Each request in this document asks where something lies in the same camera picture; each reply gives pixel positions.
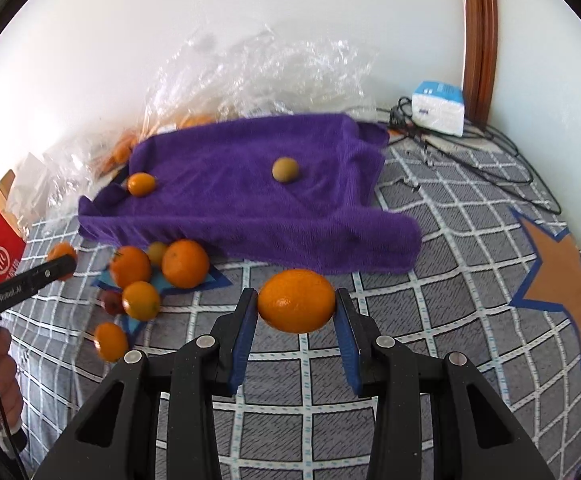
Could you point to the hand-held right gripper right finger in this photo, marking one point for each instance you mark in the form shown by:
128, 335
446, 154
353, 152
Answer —
348, 355

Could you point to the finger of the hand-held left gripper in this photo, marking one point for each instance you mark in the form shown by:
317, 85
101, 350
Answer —
50, 270

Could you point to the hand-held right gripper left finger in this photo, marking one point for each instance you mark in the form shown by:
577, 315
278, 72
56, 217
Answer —
243, 350

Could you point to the small orange kumquat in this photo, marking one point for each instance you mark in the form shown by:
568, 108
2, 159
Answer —
60, 251
110, 341
141, 301
141, 184

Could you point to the small red fruit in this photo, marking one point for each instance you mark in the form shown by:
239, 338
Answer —
112, 304

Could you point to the large oval orange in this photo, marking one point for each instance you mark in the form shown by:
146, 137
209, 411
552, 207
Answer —
295, 301

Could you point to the orange mandarin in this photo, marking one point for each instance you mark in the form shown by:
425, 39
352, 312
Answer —
185, 263
130, 266

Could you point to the small yellow round fruit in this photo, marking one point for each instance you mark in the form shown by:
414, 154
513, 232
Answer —
285, 169
157, 251

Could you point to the brown cardboard box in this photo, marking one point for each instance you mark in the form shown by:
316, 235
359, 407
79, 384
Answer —
3, 185

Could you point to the purple towel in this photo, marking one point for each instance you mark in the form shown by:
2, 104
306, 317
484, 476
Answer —
230, 195

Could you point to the blue white tissue pack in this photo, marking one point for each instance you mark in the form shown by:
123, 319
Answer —
438, 107

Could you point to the clear plastic bag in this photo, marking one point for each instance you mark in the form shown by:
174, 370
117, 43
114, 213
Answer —
270, 75

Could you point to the brown wooden door frame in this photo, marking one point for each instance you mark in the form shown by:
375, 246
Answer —
480, 35

